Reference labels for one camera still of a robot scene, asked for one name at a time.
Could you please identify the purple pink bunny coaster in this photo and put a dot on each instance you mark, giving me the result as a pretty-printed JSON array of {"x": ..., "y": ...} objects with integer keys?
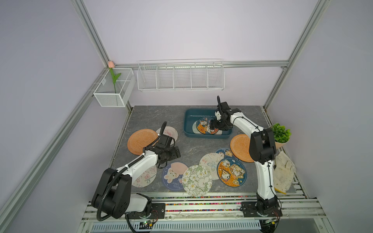
[{"x": 173, "y": 176}]

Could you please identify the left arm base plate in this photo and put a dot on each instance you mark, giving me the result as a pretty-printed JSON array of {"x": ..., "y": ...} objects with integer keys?
[{"x": 152, "y": 211}]

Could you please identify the orange coaster left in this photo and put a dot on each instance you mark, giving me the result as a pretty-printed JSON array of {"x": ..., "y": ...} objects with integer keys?
[{"x": 141, "y": 138}]

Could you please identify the small blue coaster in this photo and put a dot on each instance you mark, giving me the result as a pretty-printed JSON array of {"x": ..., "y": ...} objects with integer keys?
[{"x": 227, "y": 153}]

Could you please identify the green potted plant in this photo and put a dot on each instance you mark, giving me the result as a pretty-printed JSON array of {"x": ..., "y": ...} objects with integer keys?
[{"x": 282, "y": 135}]

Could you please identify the white butterfly coaster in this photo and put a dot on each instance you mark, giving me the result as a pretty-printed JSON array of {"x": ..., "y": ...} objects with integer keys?
[{"x": 210, "y": 161}]

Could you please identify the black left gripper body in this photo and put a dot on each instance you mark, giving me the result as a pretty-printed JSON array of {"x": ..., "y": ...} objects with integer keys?
[{"x": 171, "y": 154}]

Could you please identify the white pink floral coaster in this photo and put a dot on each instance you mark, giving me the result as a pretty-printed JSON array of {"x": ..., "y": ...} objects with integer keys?
[{"x": 145, "y": 178}]

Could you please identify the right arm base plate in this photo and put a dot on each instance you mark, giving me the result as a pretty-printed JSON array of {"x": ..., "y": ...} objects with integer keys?
[{"x": 256, "y": 209}]

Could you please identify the white wire basket shelf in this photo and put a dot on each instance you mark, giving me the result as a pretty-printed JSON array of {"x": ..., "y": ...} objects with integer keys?
[{"x": 181, "y": 75}]

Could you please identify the white mesh box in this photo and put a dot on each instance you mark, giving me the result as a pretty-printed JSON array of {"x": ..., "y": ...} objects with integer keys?
[{"x": 105, "y": 94}]

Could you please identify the orange coaster right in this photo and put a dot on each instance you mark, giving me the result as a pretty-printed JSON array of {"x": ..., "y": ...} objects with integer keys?
[{"x": 240, "y": 145}]

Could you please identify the white sheep coaster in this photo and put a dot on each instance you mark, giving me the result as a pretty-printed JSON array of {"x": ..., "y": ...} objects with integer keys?
[{"x": 194, "y": 128}]

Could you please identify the orange blue bears coaster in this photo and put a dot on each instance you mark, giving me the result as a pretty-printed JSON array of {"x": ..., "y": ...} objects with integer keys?
[{"x": 231, "y": 172}]

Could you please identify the white flowers bunny coaster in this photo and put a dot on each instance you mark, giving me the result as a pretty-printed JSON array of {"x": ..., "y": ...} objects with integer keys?
[{"x": 197, "y": 181}]

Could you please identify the pink striped bunny coaster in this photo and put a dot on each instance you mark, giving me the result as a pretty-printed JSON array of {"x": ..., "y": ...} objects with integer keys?
[{"x": 171, "y": 131}]

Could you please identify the teal plastic storage box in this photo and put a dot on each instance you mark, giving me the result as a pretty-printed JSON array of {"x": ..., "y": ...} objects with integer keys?
[{"x": 194, "y": 114}]

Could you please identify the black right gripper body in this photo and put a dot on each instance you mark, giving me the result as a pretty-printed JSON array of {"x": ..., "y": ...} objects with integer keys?
[{"x": 219, "y": 124}]

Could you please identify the pink artificial tulip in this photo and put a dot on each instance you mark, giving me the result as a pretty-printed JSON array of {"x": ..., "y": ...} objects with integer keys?
[{"x": 114, "y": 76}]

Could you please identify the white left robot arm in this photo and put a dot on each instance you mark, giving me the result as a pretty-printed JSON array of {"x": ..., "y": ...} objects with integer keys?
[{"x": 113, "y": 196}]

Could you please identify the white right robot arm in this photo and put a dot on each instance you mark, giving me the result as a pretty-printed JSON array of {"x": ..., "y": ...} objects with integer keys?
[{"x": 262, "y": 150}]

